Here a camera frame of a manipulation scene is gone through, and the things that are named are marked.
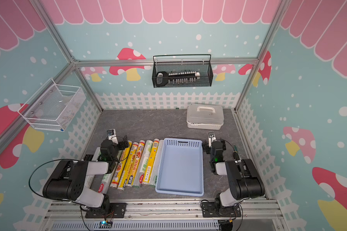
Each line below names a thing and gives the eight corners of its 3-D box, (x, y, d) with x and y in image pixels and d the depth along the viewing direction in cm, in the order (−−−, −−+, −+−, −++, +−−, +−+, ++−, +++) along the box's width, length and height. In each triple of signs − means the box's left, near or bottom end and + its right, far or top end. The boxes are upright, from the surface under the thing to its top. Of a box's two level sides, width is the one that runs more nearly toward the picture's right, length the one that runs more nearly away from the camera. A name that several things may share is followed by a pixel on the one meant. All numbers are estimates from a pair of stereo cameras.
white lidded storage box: (187, 131, 109) (188, 120, 99) (186, 107, 125) (186, 95, 115) (221, 131, 109) (226, 120, 99) (216, 106, 125) (219, 95, 115)
